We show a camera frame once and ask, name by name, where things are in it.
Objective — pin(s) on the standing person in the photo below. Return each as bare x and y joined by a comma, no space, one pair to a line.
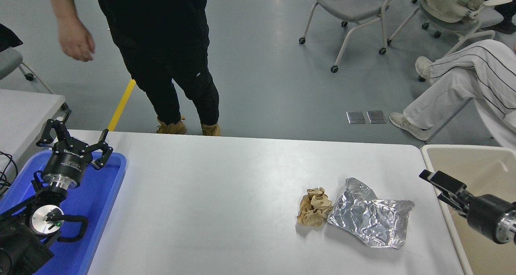
161,45

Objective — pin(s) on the seated person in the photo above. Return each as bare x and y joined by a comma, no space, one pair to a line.
455,81

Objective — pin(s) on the large pale bin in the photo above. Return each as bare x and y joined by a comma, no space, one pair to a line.
483,170

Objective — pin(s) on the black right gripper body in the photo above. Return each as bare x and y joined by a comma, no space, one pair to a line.
485,216

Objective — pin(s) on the black cloth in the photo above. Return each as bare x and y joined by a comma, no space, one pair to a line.
6,37

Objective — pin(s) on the blue plastic tray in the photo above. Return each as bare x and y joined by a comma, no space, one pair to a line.
100,194

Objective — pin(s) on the yellow floor tape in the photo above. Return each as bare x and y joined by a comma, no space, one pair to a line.
121,105

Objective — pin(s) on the silver foil tray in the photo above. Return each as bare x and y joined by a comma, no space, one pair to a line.
369,218

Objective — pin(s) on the white side table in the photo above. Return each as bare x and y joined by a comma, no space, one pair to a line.
24,113

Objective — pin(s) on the standing person's right hand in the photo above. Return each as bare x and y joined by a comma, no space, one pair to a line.
76,41

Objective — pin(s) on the cream jacket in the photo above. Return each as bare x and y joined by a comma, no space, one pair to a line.
447,1

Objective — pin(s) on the standing person's right forearm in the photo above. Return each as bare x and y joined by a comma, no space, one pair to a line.
60,1

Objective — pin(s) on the grey chair with white legs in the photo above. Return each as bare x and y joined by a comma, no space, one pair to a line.
346,3

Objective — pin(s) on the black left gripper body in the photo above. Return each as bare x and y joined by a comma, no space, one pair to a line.
66,162

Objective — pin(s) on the tan paper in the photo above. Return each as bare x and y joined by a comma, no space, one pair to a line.
314,207

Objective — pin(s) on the white office chair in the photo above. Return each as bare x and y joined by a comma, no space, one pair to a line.
479,23

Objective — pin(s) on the grey chair with metal legs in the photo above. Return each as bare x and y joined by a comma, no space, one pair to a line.
8,61

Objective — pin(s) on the metal floor plate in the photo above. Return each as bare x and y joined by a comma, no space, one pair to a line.
376,117
356,117

